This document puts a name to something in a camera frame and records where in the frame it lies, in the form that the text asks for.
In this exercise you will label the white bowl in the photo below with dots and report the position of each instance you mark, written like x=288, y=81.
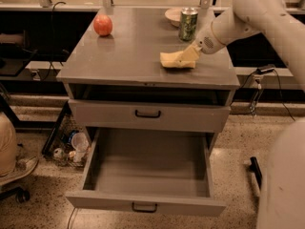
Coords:
x=173, y=15

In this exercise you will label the wire basket with trash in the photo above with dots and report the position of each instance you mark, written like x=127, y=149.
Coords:
x=58, y=145

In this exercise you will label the red apple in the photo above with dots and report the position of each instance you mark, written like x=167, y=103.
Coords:
x=102, y=25

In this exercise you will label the black metal bar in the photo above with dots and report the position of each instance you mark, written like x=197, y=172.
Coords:
x=256, y=170

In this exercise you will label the black power adapter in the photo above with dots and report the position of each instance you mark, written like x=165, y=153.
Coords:
x=265, y=69

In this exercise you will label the green soda can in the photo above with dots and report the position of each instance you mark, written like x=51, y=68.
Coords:
x=187, y=26

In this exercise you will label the yellow sponge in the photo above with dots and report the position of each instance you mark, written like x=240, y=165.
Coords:
x=176, y=60

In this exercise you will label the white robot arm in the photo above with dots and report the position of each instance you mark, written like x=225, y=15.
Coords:
x=282, y=195

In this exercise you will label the seated person's leg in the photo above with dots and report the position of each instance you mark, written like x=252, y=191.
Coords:
x=8, y=146

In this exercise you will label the closed grey upper drawer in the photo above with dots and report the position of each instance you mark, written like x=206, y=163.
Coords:
x=150, y=116

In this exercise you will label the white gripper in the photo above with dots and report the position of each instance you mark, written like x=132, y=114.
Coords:
x=206, y=43

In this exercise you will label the open grey lower drawer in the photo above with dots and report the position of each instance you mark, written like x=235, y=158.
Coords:
x=146, y=171

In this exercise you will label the clear plastic cup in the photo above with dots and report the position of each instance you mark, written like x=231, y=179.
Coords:
x=79, y=142

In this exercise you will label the grey metal drawer cabinet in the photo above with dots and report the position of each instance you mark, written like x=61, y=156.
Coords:
x=126, y=66

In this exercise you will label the black office chair base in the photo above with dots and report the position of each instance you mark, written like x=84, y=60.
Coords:
x=21, y=195

